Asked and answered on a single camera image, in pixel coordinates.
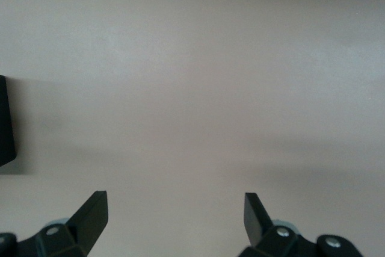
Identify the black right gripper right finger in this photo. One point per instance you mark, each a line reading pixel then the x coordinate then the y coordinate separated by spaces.
pixel 255 218

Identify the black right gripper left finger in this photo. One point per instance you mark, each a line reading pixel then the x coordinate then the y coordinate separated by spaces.
pixel 87 221

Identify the black plastic tray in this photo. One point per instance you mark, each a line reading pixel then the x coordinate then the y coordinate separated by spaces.
pixel 6 121

